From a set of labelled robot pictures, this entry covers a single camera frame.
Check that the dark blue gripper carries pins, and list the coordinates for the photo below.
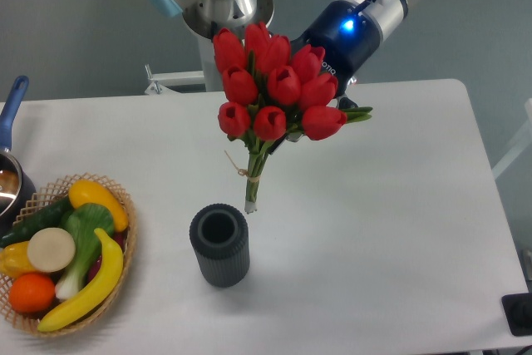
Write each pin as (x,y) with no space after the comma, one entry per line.
(349,38)

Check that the red tulip bouquet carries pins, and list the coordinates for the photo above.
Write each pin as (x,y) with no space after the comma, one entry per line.
(272,94)

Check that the dark grey ribbed vase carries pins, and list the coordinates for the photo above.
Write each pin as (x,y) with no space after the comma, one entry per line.
(219,235)

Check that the yellow squash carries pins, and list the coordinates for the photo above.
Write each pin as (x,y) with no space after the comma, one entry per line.
(90,192)

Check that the yellow banana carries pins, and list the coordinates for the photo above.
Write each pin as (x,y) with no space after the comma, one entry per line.
(94,293)

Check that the green bok choy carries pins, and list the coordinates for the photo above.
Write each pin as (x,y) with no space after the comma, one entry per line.
(80,224)

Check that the woven wicker basket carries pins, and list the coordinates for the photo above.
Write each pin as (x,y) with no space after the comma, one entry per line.
(48,195)

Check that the black device at edge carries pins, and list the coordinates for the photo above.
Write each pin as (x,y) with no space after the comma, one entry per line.
(517,308)

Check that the green cucumber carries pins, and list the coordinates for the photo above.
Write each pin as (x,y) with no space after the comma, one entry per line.
(49,216)

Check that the beige round disc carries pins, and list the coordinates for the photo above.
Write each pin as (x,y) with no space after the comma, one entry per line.
(51,250)

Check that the yellow bell pepper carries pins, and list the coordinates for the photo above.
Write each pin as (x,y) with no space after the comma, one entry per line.
(15,262)

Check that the orange fruit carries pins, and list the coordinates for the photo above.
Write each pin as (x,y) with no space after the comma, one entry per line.
(32,293)

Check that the white frame at right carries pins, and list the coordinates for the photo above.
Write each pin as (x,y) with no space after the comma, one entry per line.
(517,144)

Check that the blue handled saucepan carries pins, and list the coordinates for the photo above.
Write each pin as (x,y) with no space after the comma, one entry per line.
(16,187)

